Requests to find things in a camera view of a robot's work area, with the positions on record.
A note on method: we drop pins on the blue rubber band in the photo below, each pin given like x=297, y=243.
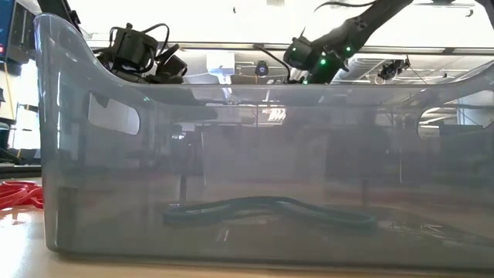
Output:
x=185, y=216

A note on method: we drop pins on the red rubber band tangle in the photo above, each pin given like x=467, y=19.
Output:
x=15, y=195

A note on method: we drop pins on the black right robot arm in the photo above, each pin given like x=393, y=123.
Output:
x=366, y=23

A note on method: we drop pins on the black hanging ceiling device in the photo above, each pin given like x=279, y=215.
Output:
x=393, y=69

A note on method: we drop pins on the smoky grey plastic basket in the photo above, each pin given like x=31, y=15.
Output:
x=116, y=173

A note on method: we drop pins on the computer monitor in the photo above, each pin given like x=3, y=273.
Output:
x=5, y=23

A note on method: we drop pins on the black round camera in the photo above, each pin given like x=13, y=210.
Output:
x=261, y=69

